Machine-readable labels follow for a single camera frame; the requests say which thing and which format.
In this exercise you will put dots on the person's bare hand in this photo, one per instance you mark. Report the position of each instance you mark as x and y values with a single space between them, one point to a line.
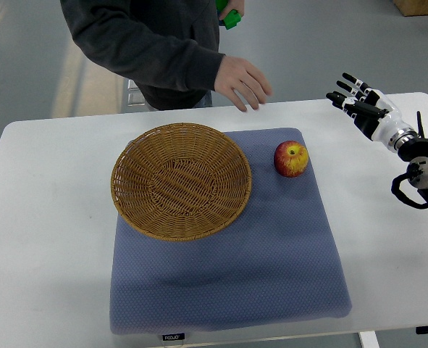
242 83

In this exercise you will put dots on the black table label tag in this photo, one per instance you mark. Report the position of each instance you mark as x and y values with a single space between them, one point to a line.
173 337

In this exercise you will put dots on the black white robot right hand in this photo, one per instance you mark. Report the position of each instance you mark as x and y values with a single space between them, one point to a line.
373 113

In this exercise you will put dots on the wooden box corner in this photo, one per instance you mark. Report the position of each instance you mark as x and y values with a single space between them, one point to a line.
410 8

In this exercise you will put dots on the white table leg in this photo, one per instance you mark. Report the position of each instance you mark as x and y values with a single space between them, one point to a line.
368 339

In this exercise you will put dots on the green plastic object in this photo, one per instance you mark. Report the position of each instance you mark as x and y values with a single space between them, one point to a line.
231 19

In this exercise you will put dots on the person's dark grey torso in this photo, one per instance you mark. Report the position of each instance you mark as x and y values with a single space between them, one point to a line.
169 48

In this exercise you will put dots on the person's dark grey sleeve forearm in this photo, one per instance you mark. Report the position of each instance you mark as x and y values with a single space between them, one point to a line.
84 28

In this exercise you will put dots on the blue quilted cloth mat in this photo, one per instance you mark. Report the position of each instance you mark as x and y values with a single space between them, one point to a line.
277 262

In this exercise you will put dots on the brown wicker basket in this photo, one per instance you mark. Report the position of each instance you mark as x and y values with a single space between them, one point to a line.
181 182

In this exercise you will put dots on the red yellow apple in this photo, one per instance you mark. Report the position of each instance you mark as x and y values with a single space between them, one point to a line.
291 159

